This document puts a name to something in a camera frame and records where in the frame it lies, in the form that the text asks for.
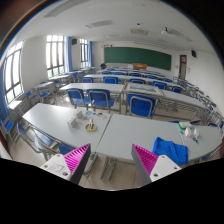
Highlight blue chair second row right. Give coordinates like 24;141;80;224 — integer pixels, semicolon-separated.
128;94;156;118

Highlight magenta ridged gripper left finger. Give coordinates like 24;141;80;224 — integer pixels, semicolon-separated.
41;144;91;184

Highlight blue chair second row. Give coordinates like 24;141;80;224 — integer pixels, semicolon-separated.
67;88;90;108
87;89;115;110
128;94;156;118

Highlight blue chair second row middle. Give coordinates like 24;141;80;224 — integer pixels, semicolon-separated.
87;89;115;110

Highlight blue chair under front desk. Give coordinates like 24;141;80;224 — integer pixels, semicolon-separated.
34;130;57;149

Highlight grey desk second row right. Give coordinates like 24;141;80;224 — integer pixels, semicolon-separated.
124;83;205;110

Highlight white box near cards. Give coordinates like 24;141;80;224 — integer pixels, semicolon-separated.
73;110;85;119

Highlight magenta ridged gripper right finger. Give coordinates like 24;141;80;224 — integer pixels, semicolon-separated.
131;144;180;185

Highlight grey desk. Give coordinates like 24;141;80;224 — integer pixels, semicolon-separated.
96;114;222;161
23;103;110;152

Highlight white small box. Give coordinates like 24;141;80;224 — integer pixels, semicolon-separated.
67;118;77;128

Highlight grey desk second row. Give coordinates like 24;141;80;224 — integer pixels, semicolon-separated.
124;83;205;110
60;83;124;94

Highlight grey desk front left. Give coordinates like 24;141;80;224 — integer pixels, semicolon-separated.
23;103;110;152

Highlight blue folded towel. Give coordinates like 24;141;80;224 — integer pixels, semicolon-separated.
152;137;188;165

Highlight green chalkboard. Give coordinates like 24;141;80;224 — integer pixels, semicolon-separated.
104;47;172;70

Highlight window middle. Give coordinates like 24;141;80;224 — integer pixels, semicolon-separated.
46;35;65;78

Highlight blue chair second row left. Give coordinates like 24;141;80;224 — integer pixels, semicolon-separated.
67;88;90;108

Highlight grey desk front right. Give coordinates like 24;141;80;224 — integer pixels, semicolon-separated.
96;114;222;161

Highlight large window left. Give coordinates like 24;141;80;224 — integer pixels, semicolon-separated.
4;41;23;104

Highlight brown door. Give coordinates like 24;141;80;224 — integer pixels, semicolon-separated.
179;55;187;79

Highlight ceiling projector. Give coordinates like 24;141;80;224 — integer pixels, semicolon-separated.
161;27;171;36

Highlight grey desk second row left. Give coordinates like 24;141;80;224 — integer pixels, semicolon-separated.
60;83;124;94

